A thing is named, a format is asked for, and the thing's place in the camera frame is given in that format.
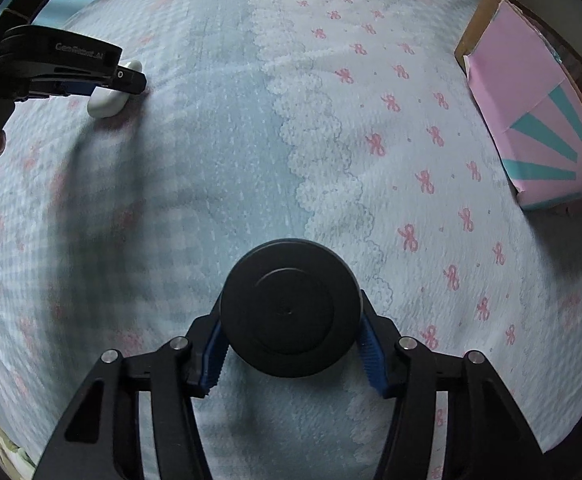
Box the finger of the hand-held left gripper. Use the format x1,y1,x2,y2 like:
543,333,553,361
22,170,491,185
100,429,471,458
51,66,146,96
28,84,98,102

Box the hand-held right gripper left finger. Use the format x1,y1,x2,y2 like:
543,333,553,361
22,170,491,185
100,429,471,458
33,300,232,480

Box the white earbuds case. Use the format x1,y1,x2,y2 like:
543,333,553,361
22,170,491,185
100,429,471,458
87,60,144,120

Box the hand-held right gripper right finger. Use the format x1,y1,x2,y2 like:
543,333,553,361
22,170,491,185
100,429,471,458
356,292,546,480

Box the black lid jar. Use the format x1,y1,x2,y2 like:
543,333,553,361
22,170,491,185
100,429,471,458
220,239,362,378

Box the yellow printed cloth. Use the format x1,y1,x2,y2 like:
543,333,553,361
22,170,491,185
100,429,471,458
0,412,36,480

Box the pink cardboard box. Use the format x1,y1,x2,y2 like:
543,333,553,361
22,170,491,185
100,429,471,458
453,0,582,211

